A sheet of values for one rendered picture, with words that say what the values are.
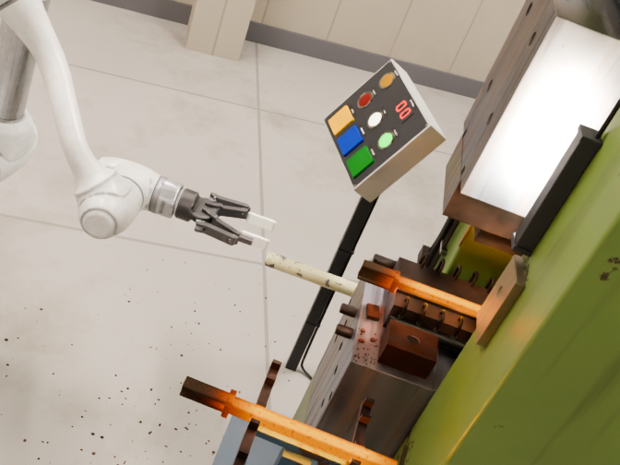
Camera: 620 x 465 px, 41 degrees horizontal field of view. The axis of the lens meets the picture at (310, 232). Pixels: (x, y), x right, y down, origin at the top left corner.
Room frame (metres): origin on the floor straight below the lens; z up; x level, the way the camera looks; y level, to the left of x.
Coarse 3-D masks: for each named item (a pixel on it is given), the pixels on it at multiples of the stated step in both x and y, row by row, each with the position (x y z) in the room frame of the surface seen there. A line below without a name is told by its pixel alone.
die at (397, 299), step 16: (400, 272) 1.61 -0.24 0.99; (416, 272) 1.64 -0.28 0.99; (432, 272) 1.68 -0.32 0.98; (400, 288) 1.54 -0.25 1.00; (448, 288) 1.63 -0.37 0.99; (464, 288) 1.67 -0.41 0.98; (480, 288) 1.69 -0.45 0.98; (400, 304) 1.50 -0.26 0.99; (416, 304) 1.52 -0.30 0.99; (432, 304) 1.54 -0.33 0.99; (480, 304) 1.60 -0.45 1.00; (384, 320) 1.50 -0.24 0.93; (416, 320) 1.49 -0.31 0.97; (432, 320) 1.49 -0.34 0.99; (448, 320) 1.51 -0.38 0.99; (464, 320) 1.53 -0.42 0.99; (464, 336) 1.50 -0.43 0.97
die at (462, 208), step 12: (456, 156) 1.63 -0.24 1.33; (456, 168) 1.58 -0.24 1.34; (456, 180) 1.52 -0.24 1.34; (444, 192) 1.57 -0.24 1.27; (456, 192) 1.49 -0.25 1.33; (444, 204) 1.52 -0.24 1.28; (456, 204) 1.49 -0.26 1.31; (468, 204) 1.49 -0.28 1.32; (480, 204) 1.49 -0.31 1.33; (456, 216) 1.49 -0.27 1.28; (468, 216) 1.49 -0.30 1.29; (480, 216) 1.49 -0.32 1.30; (492, 216) 1.49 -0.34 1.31; (504, 216) 1.50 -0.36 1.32; (516, 216) 1.50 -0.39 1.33; (480, 228) 1.49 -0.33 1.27; (492, 228) 1.49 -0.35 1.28; (504, 228) 1.50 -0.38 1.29; (516, 228) 1.50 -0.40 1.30
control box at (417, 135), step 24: (384, 72) 2.25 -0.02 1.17; (360, 96) 2.21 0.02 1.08; (384, 96) 2.16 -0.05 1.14; (408, 96) 2.12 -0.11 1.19; (360, 120) 2.13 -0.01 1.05; (384, 120) 2.08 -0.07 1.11; (408, 120) 2.04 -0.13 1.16; (432, 120) 2.05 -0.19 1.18; (336, 144) 2.10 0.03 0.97; (360, 144) 2.05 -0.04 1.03; (408, 144) 1.97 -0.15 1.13; (432, 144) 2.00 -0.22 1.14; (384, 168) 1.95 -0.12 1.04; (408, 168) 1.98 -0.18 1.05; (360, 192) 1.93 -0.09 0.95
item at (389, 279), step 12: (372, 264) 1.56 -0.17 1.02; (360, 276) 1.55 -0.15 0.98; (372, 276) 1.55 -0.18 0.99; (384, 276) 1.56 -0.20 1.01; (396, 276) 1.56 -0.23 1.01; (384, 288) 1.55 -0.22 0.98; (396, 288) 1.55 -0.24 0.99; (408, 288) 1.55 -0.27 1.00; (420, 288) 1.56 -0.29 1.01; (432, 288) 1.58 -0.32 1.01; (444, 300) 1.56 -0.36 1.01; (456, 300) 1.57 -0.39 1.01; (468, 312) 1.56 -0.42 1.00
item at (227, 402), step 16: (192, 384) 1.07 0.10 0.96; (208, 384) 1.08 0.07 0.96; (208, 400) 1.06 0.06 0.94; (224, 400) 1.06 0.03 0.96; (240, 400) 1.08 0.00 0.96; (224, 416) 1.04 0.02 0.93; (240, 416) 1.05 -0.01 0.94; (256, 416) 1.06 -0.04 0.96; (272, 416) 1.07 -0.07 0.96; (288, 432) 1.06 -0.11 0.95; (304, 432) 1.07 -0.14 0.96; (320, 432) 1.08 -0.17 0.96; (320, 448) 1.06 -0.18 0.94; (336, 448) 1.06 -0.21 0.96; (352, 448) 1.07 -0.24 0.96; (368, 464) 1.06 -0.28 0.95; (384, 464) 1.07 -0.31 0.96
